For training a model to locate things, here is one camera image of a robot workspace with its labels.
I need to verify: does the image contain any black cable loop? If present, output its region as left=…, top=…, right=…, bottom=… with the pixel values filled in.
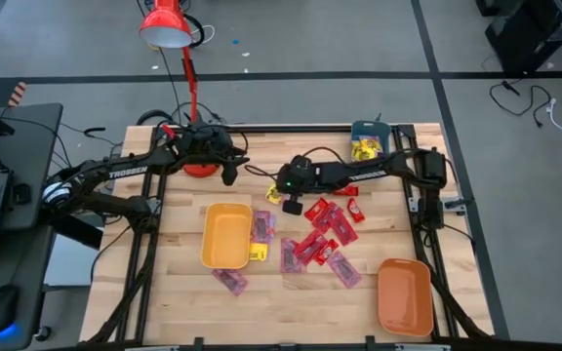
left=182, top=12, right=206, bottom=49

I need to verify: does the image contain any dark grey desk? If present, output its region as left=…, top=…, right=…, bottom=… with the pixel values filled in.
left=0, top=102, right=64, bottom=351

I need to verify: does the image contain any yellow plastic bin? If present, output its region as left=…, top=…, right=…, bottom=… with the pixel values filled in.
left=200, top=202, right=254, bottom=270

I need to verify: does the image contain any long red candy pack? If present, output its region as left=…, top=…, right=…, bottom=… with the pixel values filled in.
left=292, top=228, right=326, bottom=269
left=312, top=202, right=341, bottom=234
left=330, top=208, right=360, bottom=247

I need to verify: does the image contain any teal plastic bin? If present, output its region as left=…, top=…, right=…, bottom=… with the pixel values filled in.
left=350, top=119, right=393, bottom=165

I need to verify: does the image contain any black floor cable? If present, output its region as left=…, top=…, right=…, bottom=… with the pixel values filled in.
left=488, top=79, right=554, bottom=130

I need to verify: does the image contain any black computer mouse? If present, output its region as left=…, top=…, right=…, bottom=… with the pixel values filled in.
left=0, top=284, right=20, bottom=340

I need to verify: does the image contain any black power adapter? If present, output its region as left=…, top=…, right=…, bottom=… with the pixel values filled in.
left=12, top=181, right=32, bottom=206

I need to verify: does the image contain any pink candy pack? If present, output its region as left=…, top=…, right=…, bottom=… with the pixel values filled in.
left=326, top=250, right=363, bottom=290
left=251, top=210, right=276, bottom=245
left=211, top=268, right=249, bottom=297
left=279, top=237, right=306, bottom=275

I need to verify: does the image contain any orange black striped block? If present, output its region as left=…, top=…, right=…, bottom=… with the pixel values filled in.
left=7, top=81, right=28, bottom=107

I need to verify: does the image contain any orange plastic bin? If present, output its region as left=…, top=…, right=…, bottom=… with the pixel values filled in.
left=376, top=257, right=435, bottom=338

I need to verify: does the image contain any black aluminium rig frame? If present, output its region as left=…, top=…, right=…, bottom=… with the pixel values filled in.
left=83, top=123, right=496, bottom=351

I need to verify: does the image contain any black computer tower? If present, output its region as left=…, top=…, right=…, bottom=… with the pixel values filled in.
left=484, top=0, right=562, bottom=75

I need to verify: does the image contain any black cable coil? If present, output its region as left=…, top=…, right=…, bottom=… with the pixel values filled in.
left=136, top=108, right=176, bottom=127

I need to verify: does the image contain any red desk lamp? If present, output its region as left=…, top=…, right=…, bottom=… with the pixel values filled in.
left=139, top=0, right=222, bottom=178

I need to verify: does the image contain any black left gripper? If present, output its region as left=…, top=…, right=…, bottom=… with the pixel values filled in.
left=182, top=121, right=252, bottom=188

